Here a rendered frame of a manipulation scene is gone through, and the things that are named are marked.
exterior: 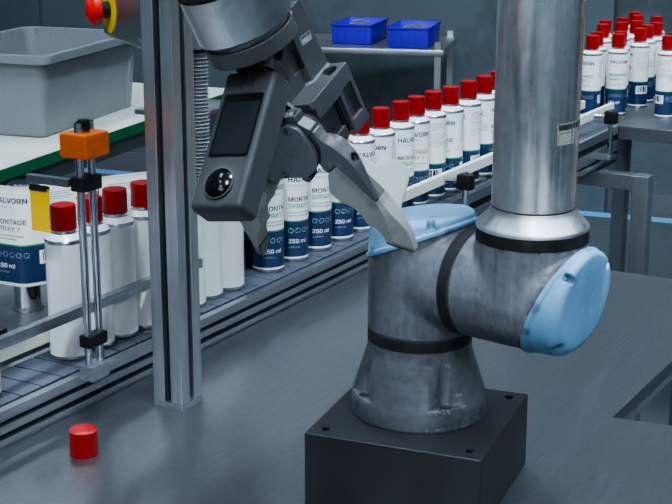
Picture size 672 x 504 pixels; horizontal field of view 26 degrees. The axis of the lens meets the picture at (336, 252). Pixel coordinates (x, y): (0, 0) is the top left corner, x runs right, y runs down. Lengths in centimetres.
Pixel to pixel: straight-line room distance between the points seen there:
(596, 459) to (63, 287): 70
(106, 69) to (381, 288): 269
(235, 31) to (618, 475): 85
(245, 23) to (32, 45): 345
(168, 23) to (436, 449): 60
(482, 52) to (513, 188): 514
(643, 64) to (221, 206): 290
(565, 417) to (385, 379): 36
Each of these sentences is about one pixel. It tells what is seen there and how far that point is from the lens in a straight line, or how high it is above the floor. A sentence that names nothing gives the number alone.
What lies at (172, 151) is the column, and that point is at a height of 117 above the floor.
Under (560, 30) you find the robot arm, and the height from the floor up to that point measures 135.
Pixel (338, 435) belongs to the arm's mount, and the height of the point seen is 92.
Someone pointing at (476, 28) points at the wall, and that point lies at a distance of 658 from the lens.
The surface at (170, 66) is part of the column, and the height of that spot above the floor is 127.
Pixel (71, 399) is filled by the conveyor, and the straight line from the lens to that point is 188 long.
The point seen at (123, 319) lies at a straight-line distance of 200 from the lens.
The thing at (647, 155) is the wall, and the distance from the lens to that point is 650.
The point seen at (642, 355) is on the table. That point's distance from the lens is 212.
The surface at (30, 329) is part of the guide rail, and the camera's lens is 181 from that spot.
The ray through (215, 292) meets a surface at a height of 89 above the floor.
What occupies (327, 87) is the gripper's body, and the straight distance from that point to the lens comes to 111.
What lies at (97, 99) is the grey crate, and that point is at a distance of 415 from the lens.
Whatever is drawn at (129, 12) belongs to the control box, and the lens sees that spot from 183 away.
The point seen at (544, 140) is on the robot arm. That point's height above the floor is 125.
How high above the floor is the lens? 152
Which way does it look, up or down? 15 degrees down
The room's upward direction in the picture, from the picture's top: straight up
